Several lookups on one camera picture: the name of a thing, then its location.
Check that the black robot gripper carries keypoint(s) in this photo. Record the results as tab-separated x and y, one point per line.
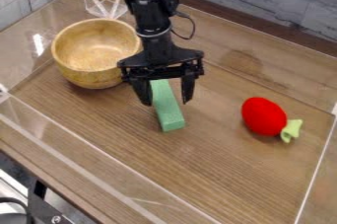
161	61

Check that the green rectangular block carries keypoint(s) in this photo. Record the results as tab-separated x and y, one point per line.
167	107

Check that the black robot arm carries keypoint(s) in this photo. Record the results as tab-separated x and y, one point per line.
152	15

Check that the brown wooden bowl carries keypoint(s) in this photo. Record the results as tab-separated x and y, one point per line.
87	50

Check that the red plush strawberry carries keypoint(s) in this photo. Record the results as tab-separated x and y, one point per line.
265	118

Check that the black table leg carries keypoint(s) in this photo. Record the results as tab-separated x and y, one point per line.
36	195

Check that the clear acrylic corner bracket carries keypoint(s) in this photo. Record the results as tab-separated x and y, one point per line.
110	9

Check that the clear acrylic tray wall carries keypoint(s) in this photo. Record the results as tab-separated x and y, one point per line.
58	151

